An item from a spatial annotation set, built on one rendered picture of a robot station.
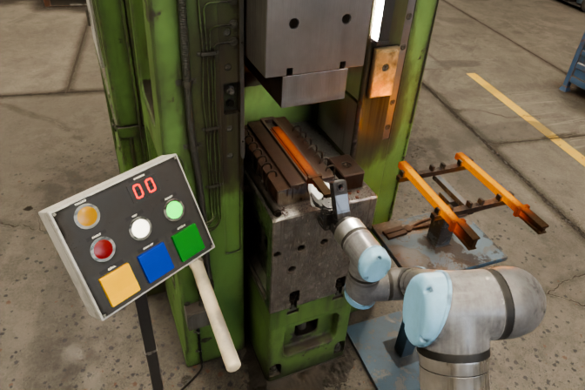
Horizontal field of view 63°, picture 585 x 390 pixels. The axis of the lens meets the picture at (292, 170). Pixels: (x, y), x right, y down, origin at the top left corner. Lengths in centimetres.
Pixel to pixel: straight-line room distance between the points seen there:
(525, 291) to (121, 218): 87
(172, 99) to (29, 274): 164
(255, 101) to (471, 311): 128
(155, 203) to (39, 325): 142
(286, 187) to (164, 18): 61
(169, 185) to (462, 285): 76
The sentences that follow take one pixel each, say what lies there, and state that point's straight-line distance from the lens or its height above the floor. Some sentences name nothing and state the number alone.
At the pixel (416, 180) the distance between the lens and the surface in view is 165.
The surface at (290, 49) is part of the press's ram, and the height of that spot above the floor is 144.
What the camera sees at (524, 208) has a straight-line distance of 167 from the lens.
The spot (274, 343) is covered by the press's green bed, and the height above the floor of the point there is 27.
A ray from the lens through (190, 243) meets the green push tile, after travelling 129.
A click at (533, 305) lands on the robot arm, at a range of 88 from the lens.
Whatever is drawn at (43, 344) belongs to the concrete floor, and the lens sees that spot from 250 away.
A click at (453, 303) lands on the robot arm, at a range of 81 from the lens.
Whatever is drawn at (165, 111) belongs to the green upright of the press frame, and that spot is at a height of 124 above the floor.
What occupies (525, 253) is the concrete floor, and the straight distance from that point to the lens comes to 309.
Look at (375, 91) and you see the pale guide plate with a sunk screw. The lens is 164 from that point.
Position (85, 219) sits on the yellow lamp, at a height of 116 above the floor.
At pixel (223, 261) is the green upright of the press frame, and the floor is 59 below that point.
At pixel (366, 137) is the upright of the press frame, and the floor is 102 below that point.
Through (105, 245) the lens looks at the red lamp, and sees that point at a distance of 120.
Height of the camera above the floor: 190
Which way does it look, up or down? 35 degrees down
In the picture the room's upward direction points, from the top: 4 degrees clockwise
